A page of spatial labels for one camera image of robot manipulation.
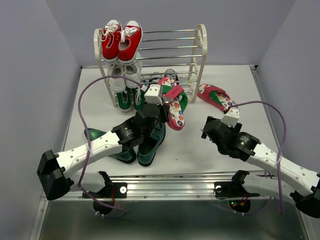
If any white sneaker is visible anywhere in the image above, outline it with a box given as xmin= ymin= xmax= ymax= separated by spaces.
xmin=124 ymin=59 xmax=143 ymax=89
xmin=107 ymin=61 xmax=126 ymax=93

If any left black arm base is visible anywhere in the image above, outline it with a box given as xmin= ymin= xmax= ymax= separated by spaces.
xmin=82 ymin=182 xmax=128 ymax=218

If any green leather loafer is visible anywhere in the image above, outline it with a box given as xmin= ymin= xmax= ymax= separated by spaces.
xmin=137 ymin=123 xmax=166 ymax=167
xmin=83 ymin=128 xmax=137 ymax=164

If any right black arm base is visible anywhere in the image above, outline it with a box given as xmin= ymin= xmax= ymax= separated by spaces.
xmin=213 ymin=181 xmax=260 ymax=215

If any right red canvas sneaker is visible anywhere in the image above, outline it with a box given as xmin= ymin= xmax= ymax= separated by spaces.
xmin=118 ymin=20 xmax=143 ymax=65

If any red canvas sneaker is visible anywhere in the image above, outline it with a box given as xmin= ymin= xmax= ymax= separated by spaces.
xmin=100 ymin=19 xmax=122 ymax=63
xmin=118 ymin=20 xmax=143 ymax=65

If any right white sneaker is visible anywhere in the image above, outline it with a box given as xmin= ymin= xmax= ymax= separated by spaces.
xmin=124 ymin=59 xmax=143 ymax=89

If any left green canvas sneaker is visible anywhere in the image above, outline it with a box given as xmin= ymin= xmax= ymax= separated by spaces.
xmin=116 ymin=90 xmax=132 ymax=112

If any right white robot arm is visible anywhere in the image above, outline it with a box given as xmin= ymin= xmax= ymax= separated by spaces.
xmin=201 ymin=116 xmax=320 ymax=218

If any green canvas sneaker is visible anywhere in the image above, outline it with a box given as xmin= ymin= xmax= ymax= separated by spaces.
xmin=116 ymin=90 xmax=132 ymax=112
xmin=133 ymin=86 xmax=145 ymax=111

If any aluminium mounting rail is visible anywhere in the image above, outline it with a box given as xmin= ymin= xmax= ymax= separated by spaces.
xmin=59 ymin=172 xmax=276 ymax=201

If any right green leather loafer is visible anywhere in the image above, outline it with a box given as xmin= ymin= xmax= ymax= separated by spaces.
xmin=137 ymin=123 xmax=166 ymax=167

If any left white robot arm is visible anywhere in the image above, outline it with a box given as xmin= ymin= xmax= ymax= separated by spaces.
xmin=36 ymin=103 xmax=169 ymax=201

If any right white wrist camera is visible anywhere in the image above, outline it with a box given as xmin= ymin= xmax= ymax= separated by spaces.
xmin=220 ymin=106 xmax=240 ymax=128

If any left red canvas sneaker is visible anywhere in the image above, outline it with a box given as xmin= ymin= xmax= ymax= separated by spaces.
xmin=100 ymin=19 xmax=122 ymax=63

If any black canvas sneaker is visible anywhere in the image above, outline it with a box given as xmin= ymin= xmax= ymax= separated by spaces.
xmin=148 ymin=72 xmax=162 ymax=84
xmin=164 ymin=68 xmax=179 ymax=81

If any cream metal shoe rack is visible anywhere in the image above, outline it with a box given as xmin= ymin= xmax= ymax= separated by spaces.
xmin=93 ymin=23 xmax=208 ymax=109

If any left white sneaker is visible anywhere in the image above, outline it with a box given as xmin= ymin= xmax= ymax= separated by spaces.
xmin=107 ymin=61 xmax=126 ymax=93

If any pink patterned flip-flop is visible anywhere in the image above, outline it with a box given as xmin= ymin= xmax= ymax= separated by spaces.
xmin=197 ymin=84 xmax=236 ymax=112
xmin=158 ymin=75 xmax=188 ymax=131

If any right green canvas sneaker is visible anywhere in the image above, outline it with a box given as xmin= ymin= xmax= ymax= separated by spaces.
xmin=133 ymin=86 xmax=145 ymax=111

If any left green leather loafer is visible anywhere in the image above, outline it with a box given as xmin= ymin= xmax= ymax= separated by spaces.
xmin=83 ymin=128 xmax=137 ymax=164

